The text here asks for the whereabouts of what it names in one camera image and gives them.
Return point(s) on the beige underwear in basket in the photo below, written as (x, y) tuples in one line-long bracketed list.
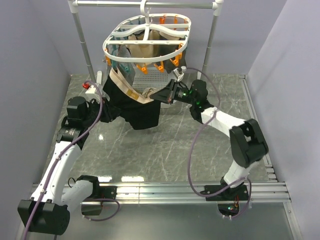
[(147, 92)]

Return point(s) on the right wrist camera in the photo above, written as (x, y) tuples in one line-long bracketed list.
[(179, 73)]

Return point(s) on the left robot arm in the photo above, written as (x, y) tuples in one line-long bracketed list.
[(49, 208)]

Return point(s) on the beige hanging underwear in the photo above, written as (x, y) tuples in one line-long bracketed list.
[(153, 50)]

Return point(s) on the dark olive hanging underwear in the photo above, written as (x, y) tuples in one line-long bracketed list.
[(174, 62)]

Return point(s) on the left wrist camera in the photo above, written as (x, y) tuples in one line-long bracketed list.
[(91, 92)]

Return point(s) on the white plastic basket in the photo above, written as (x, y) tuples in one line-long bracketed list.
[(153, 79)]

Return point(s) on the black underwear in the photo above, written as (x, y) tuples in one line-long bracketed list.
[(140, 116)]

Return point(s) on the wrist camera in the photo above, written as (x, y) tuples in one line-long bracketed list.
[(91, 92), (179, 73)]

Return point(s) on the white clip hanger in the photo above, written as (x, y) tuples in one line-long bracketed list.
[(135, 31)]

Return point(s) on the white clothes rack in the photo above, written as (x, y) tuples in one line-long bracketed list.
[(145, 7)]

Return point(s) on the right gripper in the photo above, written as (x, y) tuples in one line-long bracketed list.
[(168, 94)]

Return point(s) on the aluminium rail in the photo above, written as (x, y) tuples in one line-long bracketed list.
[(168, 193)]

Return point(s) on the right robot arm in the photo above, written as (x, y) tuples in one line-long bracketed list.
[(247, 142)]

